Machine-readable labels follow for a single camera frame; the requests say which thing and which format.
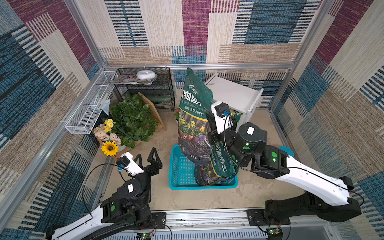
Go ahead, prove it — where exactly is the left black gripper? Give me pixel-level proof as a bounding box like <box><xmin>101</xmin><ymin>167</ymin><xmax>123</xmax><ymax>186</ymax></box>
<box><xmin>132</xmin><ymin>148</ymin><xmax>161</xmax><ymax>208</ymax></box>

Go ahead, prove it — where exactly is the green soil bag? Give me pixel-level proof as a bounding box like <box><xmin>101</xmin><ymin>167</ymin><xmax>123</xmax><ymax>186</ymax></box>
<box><xmin>194</xmin><ymin>142</ymin><xmax>239</xmax><ymax>187</ymax></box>
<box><xmin>178</xmin><ymin>68</ymin><xmax>214</xmax><ymax>166</ymax></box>

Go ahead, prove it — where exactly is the yellow fertilizer bag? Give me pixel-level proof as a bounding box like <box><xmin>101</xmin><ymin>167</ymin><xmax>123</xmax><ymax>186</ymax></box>
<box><xmin>230</xmin><ymin>109</ymin><xmax>243</xmax><ymax>122</ymax></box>

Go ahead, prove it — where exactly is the colourful flower soil bag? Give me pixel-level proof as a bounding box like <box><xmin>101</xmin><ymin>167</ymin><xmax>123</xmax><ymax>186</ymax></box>
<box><xmin>216</xmin><ymin>174</ymin><xmax>238</xmax><ymax>186</ymax></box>

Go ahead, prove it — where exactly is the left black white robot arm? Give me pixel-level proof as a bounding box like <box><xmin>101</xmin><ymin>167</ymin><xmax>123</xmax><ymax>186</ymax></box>
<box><xmin>46</xmin><ymin>148</ymin><xmax>163</xmax><ymax>240</ymax></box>

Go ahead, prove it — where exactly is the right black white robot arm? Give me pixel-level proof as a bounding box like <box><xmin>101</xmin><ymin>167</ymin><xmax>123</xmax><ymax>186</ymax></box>
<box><xmin>207</xmin><ymin>114</ymin><xmax>362</xmax><ymax>223</ymax></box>

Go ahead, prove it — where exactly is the white three-tier shelf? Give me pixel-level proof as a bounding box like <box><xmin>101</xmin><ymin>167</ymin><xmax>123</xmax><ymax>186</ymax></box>
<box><xmin>206</xmin><ymin>74</ymin><xmax>264</xmax><ymax>128</ymax></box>

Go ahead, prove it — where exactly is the magazine on black shelf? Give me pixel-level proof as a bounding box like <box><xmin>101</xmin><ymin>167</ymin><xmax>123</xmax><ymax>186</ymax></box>
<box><xmin>109</xmin><ymin>74</ymin><xmax>157</xmax><ymax>85</ymax></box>

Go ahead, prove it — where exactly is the wooden plant stand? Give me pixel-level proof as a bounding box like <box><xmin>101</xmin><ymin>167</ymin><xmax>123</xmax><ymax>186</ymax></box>
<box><xmin>97</xmin><ymin>93</ymin><xmax>167</xmax><ymax>161</ymax></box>

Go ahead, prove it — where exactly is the teal plastic basket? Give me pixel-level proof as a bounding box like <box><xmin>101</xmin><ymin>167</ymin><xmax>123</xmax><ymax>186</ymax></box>
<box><xmin>169</xmin><ymin>145</ymin><xmax>239</xmax><ymax>191</ymax></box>

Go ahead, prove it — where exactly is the green leafy plant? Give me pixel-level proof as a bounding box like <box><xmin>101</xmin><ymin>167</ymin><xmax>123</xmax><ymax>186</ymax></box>
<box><xmin>110</xmin><ymin>94</ymin><xmax>159</xmax><ymax>149</ymax></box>

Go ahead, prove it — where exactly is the sunflower bouquet in pot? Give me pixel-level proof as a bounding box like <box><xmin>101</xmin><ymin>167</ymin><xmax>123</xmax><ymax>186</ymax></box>
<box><xmin>93</xmin><ymin>119</ymin><xmax>126</xmax><ymax>157</ymax></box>

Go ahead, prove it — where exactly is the pink flowers white pot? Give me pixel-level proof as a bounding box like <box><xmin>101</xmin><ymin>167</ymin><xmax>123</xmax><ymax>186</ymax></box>
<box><xmin>174</xmin><ymin>109</ymin><xmax>180</xmax><ymax>121</ymax></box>

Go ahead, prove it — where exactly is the teal round canister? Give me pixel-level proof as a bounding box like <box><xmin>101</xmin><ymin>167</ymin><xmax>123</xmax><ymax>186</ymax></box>
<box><xmin>279</xmin><ymin>146</ymin><xmax>295</xmax><ymax>157</ymax></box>

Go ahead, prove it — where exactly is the white round device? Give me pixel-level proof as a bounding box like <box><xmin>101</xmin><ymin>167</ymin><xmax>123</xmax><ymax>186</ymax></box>
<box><xmin>136</xmin><ymin>70</ymin><xmax>156</xmax><ymax>81</ymax></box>

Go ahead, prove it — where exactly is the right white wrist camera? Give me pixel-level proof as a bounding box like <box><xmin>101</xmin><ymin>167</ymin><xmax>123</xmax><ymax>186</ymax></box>
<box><xmin>211</xmin><ymin>101</ymin><xmax>233</xmax><ymax>134</ymax></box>

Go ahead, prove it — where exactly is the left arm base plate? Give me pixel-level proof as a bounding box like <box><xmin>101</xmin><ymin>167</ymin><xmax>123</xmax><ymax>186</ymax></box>
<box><xmin>147</xmin><ymin>212</ymin><xmax>167</xmax><ymax>230</ymax></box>

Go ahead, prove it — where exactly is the white wire wall basket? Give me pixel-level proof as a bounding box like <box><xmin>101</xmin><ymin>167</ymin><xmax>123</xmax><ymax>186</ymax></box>
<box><xmin>65</xmin><ymin>71</ymin><xmax>116</xmax><ymax>135</ymax></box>

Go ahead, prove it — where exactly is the black wire shelf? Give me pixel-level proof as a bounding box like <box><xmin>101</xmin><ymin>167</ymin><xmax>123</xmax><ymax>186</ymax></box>
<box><xmin>113</xmin><ymin>68</ymin><xmax>175</xmax><ymax>112</ymax></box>

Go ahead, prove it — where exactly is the aluminium front rail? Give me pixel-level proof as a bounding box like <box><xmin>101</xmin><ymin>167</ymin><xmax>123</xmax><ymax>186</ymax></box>
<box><xmin>108</xmin><ymin>209</ymin><xmax>342</xmax><ymax>240</ymax></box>

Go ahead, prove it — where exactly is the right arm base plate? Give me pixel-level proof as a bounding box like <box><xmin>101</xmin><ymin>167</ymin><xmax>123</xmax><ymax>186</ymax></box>
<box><xmin>246</xmin><ymin>209</ymin><xmax>291</xmax><ymax>226</ymax></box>

